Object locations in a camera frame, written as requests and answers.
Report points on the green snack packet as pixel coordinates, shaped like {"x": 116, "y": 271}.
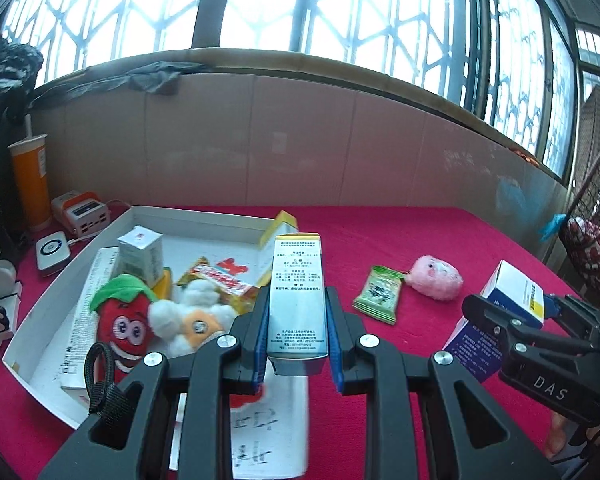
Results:
{"x": 377, "y": 295}

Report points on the yellow white box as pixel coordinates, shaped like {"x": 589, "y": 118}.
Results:
{"x": 280, "y": 225}

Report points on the orange drink cup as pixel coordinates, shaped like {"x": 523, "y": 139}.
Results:
{"x": 30, "y": 185}

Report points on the long box with yellow ends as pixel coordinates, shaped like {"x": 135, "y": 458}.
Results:
{"x": 297, "y": 310}

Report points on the grey cloth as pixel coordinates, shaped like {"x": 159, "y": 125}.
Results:
{"x": 150, "y": 80}

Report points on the white cardboard tray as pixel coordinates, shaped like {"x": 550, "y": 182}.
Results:
{"x": 205, "y": 225}

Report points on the pink plush toy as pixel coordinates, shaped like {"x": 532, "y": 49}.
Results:
{"x": 437, "y": 277}

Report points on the small yellow box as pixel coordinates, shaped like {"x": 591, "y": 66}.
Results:
{"x": 163, "y": 284}

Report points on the long white text box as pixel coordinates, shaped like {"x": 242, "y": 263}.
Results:
{"x": 87, "y": 305}

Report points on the orange cloth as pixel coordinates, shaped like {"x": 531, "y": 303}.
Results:
{"x": 525, "y": 157}

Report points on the cardboard wall panel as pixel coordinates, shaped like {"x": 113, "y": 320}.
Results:
{"x": 330, "y": 10}

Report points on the white printed paper sheet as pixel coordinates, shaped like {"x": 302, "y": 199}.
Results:
{"x": 270, "y": 435}

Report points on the orange white power strip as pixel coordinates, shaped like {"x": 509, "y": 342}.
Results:
{"x": 82, "y": 212}

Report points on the white blue medicine box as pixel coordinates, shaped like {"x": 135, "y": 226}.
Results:
{"x": 507, "y": 285}

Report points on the white flower plush toy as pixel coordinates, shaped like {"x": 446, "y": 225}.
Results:
{"x": 167, "y": 317}

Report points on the black plastic bag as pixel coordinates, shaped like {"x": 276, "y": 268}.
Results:
{"x": 5, "y": 75}

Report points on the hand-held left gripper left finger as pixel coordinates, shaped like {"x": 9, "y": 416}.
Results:
{"x": 264, "y": 340}

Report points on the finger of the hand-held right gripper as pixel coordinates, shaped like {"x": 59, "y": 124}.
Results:
{"x": 510, "y": 330}
{"x": 552, "y": 307}

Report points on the teal plastic bag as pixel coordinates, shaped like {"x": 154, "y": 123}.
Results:
{"x": 552, "y": 225}

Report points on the red strawberry plush toy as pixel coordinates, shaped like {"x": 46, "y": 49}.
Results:
{"x": 125, "y": 325}

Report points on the white round device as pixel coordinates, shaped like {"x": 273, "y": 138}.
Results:
{"x": 52, "y": 252}

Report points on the red white cloth bag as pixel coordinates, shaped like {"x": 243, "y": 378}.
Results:
{"x": 587, "y": 250}

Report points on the yellow snack packet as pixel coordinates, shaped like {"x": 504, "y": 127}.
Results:
{"x": 215, "y": 277}

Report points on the person's right hand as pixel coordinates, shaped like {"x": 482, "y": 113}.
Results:
{"x": 560, "y": 435}

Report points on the small white box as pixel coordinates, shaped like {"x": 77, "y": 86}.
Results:
{"x": 140, "y": 255}

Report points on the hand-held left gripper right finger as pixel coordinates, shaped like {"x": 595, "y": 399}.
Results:
{"x": 333, "y": 350}

